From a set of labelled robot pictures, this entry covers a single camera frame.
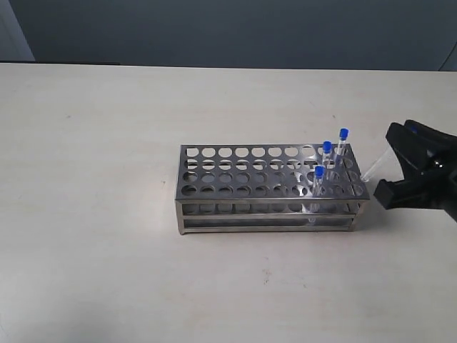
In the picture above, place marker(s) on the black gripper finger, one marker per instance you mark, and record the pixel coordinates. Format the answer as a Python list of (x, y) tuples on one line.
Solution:
[(438, 148), (432, 189)]

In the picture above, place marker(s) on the stainless steel test tube rack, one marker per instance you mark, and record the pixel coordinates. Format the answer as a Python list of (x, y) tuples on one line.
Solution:
[(265, 188)]

